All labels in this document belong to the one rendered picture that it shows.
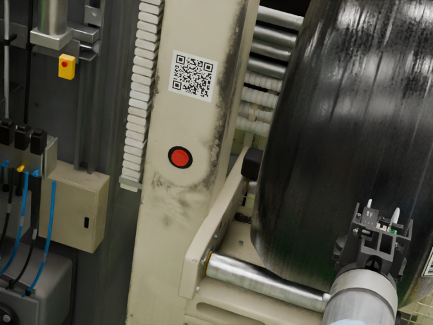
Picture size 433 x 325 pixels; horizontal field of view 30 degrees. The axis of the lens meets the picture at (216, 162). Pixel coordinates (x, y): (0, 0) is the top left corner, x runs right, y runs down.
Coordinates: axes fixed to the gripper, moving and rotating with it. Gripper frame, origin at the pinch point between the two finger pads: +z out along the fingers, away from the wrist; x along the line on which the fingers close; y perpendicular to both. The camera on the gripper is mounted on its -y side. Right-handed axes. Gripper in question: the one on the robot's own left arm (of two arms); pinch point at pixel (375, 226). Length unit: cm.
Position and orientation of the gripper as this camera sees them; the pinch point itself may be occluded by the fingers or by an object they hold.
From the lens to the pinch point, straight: 111.8
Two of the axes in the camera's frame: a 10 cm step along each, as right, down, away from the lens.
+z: 2.7, -4.0, 8.8
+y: 1.9, -8.7, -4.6
